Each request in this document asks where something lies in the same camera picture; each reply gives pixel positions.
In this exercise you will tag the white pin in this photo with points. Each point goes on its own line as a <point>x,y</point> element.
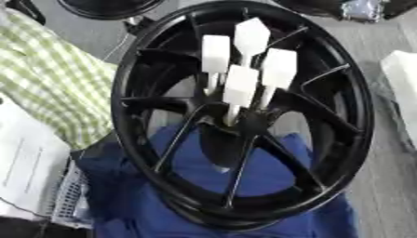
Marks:
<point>239,85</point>
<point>215,55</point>
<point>279,69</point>
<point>251,37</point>

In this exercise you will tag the black spoked wheel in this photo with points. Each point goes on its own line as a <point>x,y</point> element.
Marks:
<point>140,77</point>

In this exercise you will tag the black round wheel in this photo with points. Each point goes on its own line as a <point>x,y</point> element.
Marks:
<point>108,7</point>

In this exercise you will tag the white perforated basket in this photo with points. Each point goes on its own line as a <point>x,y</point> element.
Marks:
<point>69,198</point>

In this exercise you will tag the white plastic bag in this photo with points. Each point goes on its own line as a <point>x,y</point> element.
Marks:
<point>401,93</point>

